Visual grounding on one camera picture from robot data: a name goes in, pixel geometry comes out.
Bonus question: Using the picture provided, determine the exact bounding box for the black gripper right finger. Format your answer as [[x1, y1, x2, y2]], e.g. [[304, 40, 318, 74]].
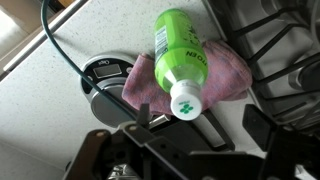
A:
[[242, 103, 278, 153]]

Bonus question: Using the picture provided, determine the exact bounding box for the green plastic bottle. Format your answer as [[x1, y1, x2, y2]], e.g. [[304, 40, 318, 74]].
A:
[[153, 8, 209, 94]]

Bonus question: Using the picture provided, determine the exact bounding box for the pink cloth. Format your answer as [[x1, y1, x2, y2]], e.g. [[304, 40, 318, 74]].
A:
[[121, 39, 253, 116]]

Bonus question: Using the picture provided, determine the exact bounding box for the white bottle cap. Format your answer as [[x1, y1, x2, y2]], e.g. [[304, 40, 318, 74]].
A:
[[169, 79, 203, 122]]

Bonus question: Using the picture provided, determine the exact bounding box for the stainless gas stove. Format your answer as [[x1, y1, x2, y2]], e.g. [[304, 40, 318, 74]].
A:
[[203, 0, 320, 134]]

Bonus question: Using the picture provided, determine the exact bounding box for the silver cabinet handle bar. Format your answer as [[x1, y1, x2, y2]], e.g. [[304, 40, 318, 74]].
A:
[[2, 0, 90, 74]]

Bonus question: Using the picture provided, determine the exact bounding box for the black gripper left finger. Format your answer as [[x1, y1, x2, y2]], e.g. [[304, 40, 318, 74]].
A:
[[137, 103, 152, 128]]

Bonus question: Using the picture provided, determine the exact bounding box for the dark appliance power cable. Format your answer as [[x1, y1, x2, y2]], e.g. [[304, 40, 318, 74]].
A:
[[40, 0, 138, 122]]

